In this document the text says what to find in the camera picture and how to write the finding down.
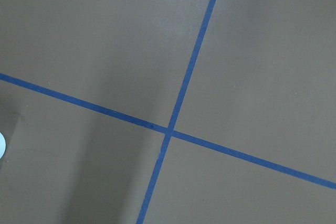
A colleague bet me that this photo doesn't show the light blue plastic cup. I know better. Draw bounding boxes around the light blue plastic cup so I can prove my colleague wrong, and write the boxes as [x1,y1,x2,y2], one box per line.
[0,133,6,158]

